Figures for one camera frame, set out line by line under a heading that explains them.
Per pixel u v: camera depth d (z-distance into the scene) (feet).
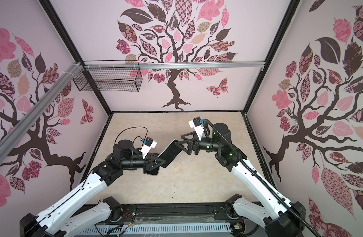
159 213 2.44
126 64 3.01
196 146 1.84
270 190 1.37
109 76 3.11
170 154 2.20
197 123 1.86
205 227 2.55
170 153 2.19
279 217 1.22
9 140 1.71
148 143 2.01
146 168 1.96
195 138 1.88
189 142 1.84
